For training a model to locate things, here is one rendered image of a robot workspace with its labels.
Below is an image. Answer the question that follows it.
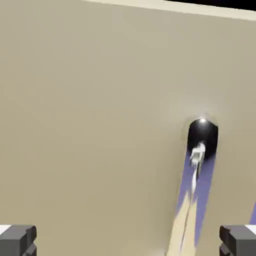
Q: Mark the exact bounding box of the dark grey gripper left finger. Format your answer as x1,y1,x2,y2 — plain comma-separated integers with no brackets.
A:
0,224,38,256

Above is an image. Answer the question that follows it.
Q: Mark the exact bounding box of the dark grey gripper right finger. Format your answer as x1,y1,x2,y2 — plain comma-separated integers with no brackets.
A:
219,224,256,256

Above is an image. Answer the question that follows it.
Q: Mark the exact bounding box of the beige cabinet door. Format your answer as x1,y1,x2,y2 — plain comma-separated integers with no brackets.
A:
0,0,256,256

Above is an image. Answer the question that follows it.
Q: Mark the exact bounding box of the beige painted cabinet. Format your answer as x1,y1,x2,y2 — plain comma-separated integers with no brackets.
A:
81,0,256,20

